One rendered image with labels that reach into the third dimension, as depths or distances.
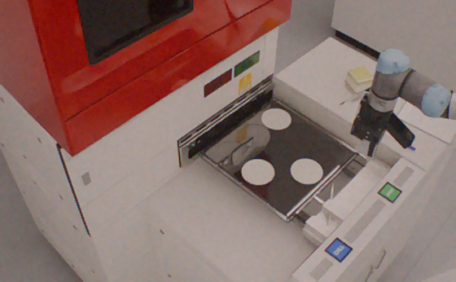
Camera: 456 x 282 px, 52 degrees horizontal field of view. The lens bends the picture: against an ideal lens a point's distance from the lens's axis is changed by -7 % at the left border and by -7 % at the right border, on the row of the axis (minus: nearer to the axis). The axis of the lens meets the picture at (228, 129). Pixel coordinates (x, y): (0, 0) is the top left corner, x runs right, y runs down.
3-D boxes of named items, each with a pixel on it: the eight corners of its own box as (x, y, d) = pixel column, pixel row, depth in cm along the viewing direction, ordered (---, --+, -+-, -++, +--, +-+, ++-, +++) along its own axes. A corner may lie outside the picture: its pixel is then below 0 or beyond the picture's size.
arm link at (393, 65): (404, 72, 109) (373, 55, 113) (392, 107, 117) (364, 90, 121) (419, 57, 113) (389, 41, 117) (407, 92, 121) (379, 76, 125)
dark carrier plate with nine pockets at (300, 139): (203, 154, 159) (203, 152, 159) (274, 101, 177) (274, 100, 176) (287, 217, 143) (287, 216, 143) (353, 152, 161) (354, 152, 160)
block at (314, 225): (304, 227, 142) (305, 222, 140) (311, 220, 144) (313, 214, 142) (326, 243, 139) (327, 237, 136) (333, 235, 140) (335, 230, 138)
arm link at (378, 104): (403, 88, 122) (392, 106, 117) (399, 102, 125) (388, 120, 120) (377, 77, 125) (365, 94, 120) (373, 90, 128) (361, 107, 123)
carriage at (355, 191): (300, 234, 144) (302, 229, 142) (368, 165, 163) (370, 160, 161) (322, 250, 140) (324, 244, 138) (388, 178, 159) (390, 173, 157)
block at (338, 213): (321, 210, 146) (322, 204, 144) (327, 204, 148) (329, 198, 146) (342, 226, 143) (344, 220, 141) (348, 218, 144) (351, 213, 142)
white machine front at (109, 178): (87, 233, 146) (55, 143, 117) (265, 102, 188) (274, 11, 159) (93, 240, 145) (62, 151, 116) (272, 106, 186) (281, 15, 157)
